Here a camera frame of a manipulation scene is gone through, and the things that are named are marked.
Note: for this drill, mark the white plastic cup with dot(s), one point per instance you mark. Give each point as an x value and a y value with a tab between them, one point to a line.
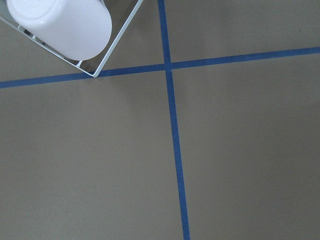
77	29

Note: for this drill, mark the white wire cup rack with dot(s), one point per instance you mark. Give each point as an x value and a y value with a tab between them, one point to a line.
121	11

